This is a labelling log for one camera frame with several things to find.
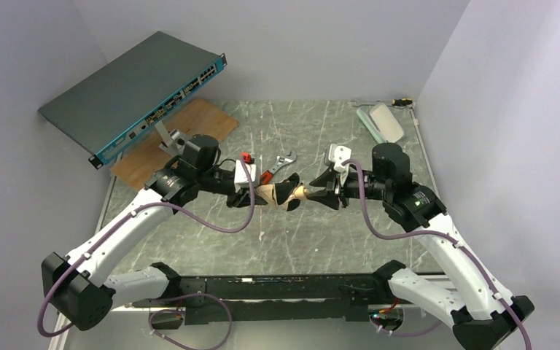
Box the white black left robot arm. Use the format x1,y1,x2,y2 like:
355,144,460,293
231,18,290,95
36,134,261,338

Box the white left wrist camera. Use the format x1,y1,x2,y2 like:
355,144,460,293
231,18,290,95
233,152,261,192

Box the grey blue network switch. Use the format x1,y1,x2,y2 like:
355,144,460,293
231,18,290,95
38,31,227,169

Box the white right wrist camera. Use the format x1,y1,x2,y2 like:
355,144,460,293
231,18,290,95
324,144,352,174

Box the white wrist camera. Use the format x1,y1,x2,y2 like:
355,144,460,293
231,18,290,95
233,152,261,192
324,144,352,174

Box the mint green umbrella case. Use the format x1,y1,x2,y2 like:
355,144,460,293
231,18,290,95
356,102,405,144

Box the wooden board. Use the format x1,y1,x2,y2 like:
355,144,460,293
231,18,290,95
110,97,240,193

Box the beige umbrella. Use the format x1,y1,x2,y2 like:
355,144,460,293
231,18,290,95
254,173,308,211

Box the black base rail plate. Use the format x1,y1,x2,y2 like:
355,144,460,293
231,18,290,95
132,273,405,325

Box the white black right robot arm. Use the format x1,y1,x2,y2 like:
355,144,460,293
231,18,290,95
308,143,534,349

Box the red handled adjustable wrench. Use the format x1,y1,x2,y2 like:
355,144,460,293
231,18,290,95
260,150,297,184

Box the metal switch stand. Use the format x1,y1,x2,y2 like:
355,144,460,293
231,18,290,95
154,121,191,157

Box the aluminium frame rails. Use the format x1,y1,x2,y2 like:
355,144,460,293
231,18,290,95
47,108,501,350

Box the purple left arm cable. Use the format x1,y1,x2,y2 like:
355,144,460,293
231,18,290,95
36,159,257,350

